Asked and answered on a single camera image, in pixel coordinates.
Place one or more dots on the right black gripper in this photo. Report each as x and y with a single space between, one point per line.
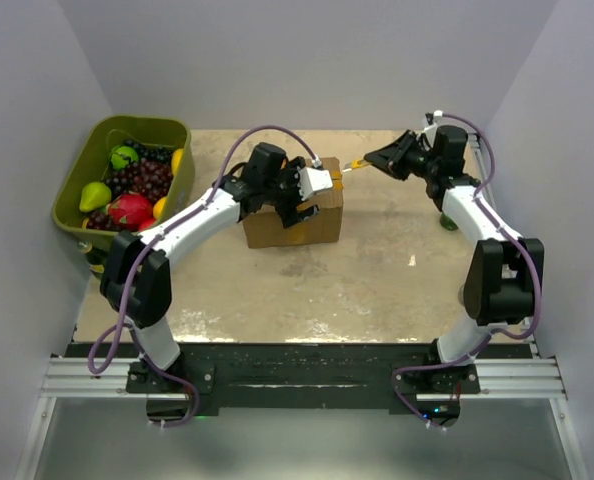
391 159

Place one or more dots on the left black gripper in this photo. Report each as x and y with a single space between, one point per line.
288 214

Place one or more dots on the yellow utility knife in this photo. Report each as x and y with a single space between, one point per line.
355 165

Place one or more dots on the taped cardboard express box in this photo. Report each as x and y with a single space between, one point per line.
264 228

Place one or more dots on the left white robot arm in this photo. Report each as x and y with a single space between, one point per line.
137 277

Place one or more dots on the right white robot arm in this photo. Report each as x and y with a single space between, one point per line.
502 292

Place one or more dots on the green glass bottle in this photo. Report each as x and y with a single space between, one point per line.
447 223

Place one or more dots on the yellow lemon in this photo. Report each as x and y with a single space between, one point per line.
176 158

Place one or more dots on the orange fruit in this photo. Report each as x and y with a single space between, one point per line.
158 207

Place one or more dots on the dark purple grape bunch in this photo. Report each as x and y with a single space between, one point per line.
149 179

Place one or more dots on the black grape bunch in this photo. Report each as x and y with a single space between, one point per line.
159 154

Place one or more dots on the red dragon fruit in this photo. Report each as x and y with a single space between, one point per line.
129 211

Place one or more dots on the green apple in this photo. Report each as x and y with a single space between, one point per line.
121 156

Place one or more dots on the small red grape bunch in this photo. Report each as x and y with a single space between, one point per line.
100 220

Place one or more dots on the green pear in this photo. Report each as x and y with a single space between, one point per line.
94 195

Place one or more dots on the dark bottle behind basket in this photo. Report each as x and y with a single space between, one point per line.
95 258

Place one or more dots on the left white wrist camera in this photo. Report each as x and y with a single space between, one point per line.
314 180

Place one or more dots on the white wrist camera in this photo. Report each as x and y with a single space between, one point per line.
314 180
431 125

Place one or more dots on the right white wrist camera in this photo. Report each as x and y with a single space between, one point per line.
431 125

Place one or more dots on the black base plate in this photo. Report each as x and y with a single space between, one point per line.
398 378

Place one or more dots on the aluminium rail frame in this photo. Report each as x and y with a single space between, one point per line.
388 285

